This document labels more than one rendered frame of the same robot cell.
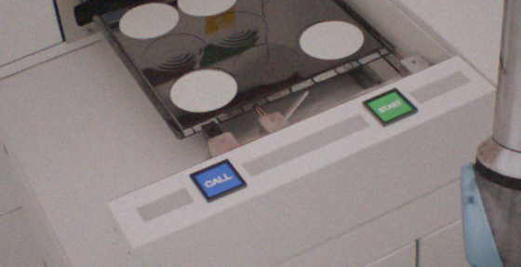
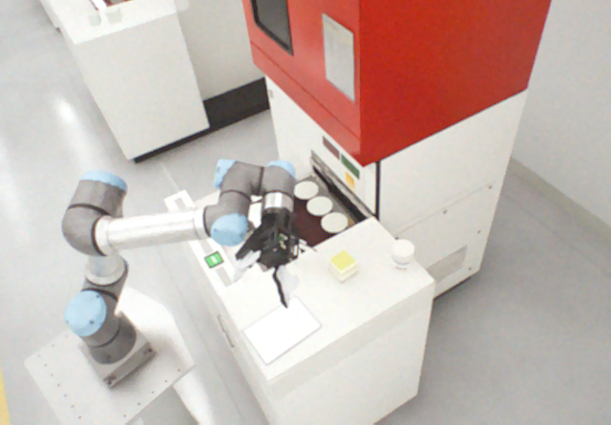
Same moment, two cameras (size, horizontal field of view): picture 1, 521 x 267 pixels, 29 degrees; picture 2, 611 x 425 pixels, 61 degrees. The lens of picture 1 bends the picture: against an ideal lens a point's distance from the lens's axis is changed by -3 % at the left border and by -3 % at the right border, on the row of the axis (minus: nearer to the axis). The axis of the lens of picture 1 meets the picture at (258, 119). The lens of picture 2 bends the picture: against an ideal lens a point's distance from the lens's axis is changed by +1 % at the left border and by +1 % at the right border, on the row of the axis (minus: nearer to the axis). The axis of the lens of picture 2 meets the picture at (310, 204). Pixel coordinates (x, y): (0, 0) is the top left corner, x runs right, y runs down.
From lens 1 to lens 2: 196 cm
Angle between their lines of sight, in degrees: 60
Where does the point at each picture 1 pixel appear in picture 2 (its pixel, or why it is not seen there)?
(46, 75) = (300, 172)
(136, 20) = (305, 185)
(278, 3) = (314, 229)
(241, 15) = (306, 218)
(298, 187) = not seen: hidden behind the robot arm
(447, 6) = not seen: hidden behind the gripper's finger
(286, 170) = not seen: hidden behind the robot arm
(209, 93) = (255, 214)
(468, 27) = (261, 286)
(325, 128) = (207, 242)
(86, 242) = (209, 201)
